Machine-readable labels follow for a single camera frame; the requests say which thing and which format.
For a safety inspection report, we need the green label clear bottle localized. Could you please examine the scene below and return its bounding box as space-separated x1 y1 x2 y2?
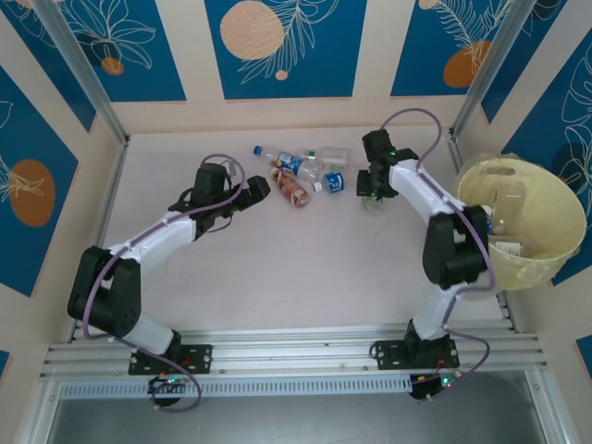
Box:
360 192 386 217

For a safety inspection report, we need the white cap blue label bottle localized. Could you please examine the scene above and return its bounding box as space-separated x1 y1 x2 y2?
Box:
312 172 348 196

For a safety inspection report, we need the blue yellow label bottle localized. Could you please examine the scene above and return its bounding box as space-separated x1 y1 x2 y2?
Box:
276 151 321 180

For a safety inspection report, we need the white label clear bottle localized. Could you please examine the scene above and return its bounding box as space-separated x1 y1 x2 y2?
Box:
489 235 524 260

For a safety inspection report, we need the yellow translucent plastic bin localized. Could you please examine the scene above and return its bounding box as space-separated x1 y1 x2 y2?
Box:
452 151 583 292

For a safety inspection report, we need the clear square plastic bottle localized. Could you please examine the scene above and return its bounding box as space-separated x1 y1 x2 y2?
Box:
321 146 352 170

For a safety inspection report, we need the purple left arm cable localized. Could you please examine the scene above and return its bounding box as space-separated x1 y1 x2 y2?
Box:
81 154 246 413

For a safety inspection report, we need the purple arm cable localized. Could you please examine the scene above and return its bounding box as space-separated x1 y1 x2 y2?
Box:
379 107 500 402
81 154 246 413

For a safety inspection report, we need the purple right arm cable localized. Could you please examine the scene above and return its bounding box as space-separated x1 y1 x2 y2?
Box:
379 107 500 402

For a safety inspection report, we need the blue floral wall panel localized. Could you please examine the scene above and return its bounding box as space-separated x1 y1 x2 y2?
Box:
0 0 97 134
390 0 514 98
500 55 592 195
0 64 80 298
55 0 187 104
204 0 369 101
480 0 592 125

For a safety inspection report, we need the aluminium frame post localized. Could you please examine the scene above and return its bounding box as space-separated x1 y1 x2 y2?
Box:
32 0 131 148
450 0 540 140

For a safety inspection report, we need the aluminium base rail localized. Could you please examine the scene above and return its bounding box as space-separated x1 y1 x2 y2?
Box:
39 323 549 381

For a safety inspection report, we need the white slotted cable duct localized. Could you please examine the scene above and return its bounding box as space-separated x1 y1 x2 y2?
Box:
57 375 413 400

